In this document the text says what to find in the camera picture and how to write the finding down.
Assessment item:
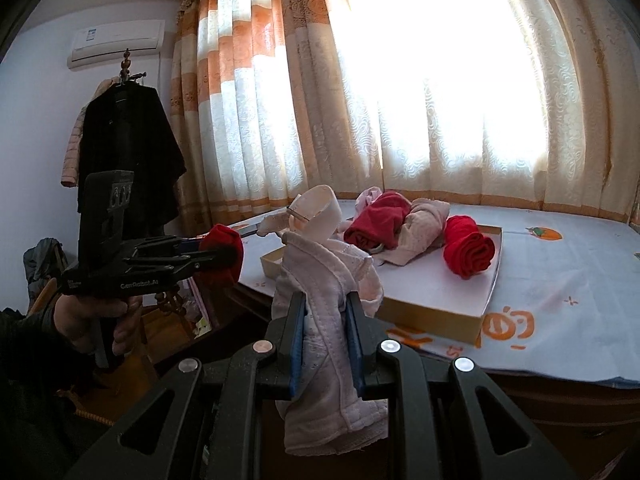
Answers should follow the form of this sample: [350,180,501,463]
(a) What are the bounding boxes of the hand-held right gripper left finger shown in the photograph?
[65,290,307,480]

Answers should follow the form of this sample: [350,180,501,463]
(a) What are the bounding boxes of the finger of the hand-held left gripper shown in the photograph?
[120,249,238,281]
[127,236,211,256]

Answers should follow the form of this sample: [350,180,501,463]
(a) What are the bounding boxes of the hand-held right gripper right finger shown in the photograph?
[345,292,566,480]

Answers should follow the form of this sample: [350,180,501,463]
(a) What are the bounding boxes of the maroon garment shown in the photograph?
[200,225,246,288]

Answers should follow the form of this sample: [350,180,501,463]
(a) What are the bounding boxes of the pale pink garment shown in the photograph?
[257,185,388,456]

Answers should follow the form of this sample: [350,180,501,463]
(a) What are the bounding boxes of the shallow cardboard box tray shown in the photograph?
[260,222,503,348]

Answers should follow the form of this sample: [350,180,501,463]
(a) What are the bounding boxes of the beige pink underwear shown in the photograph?
[375,198,451,266]

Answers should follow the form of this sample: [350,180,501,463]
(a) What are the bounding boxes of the lilac pink underwear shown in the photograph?
[355,186,383,213]

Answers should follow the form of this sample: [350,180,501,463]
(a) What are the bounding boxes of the bright red underwear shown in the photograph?
[444,215,496,278]

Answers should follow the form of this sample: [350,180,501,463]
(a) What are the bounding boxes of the person's left forearm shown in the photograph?
[0,307,101,480]

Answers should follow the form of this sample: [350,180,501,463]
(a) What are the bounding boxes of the person's left hand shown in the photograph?
[54,292,143,371]

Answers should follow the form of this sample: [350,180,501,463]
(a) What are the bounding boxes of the black hanging coat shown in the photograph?
[77,82,187,241]

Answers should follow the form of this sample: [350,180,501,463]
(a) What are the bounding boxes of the grey bag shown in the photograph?
[22,238,68,311]

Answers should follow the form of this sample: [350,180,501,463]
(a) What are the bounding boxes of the beige padded jacket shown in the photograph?
[61,77,113,188]

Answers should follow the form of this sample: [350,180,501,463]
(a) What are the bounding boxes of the white air conditioner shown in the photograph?
[66,19,166,68]

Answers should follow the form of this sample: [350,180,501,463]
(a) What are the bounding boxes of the dark wooden desk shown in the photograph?
[225,280,640,480]

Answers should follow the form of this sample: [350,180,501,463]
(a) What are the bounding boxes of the white orange-printed tablecloth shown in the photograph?
[225,197,640,388]

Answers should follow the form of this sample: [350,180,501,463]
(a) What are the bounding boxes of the orange and cream curtain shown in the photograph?
[167,0,640,226]

